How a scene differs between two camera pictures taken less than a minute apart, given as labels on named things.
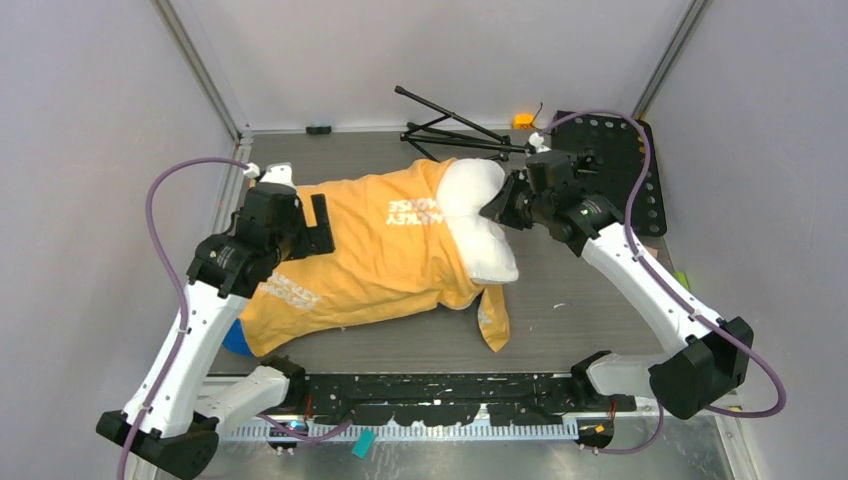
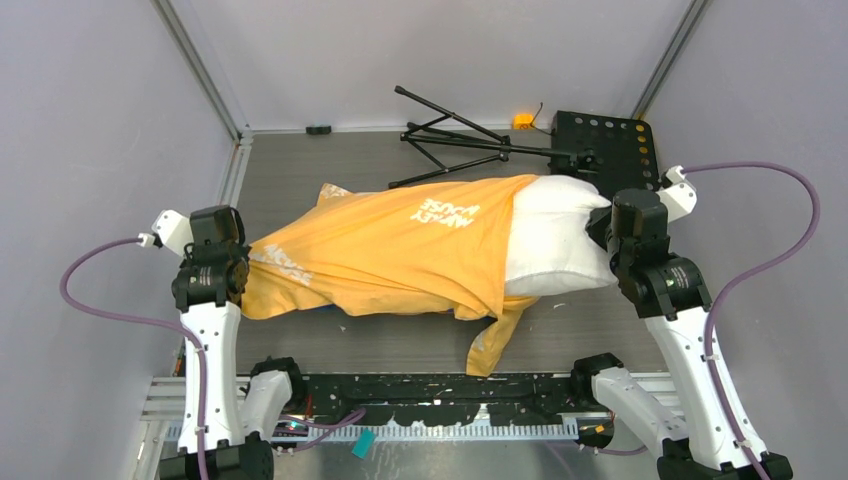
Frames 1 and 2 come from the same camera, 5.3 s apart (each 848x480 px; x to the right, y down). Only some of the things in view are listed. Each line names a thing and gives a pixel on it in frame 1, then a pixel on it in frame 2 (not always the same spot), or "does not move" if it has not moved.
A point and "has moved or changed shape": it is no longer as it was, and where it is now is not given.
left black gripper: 319,239 -> 187,260
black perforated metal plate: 610,155 does not move
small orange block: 523,122 does not move
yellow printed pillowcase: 394,255 has moved or changed shape
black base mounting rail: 419,399 does not move
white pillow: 462,190 -> 550,249
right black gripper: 502,208 -> 600,226
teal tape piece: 363,444 does not move
